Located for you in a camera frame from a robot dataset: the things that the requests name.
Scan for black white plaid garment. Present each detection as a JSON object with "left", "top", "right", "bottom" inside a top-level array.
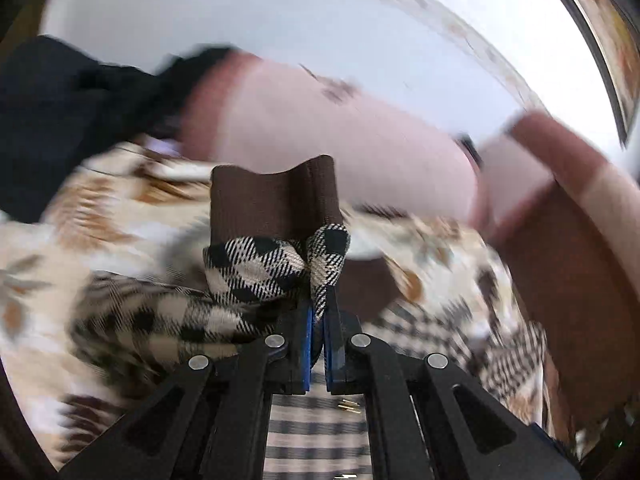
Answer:
[{"left": 69, "top": 155, "right": 549, "bottom": 480}]

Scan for cream leaf print blanket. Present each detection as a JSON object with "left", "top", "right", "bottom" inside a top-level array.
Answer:
[{"left": 1, "top": 145, "right": 547, "bottom": 467}]

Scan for pink upholstered headboard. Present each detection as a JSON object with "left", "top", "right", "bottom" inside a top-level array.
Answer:
[{"left": 178, "top": 52, "right": 488, "bottom": 229}]

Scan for dark navy cloth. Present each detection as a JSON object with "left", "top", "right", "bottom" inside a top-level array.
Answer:
[{"left": 0, "top": 36, "right": 235, "bottom": 223}]

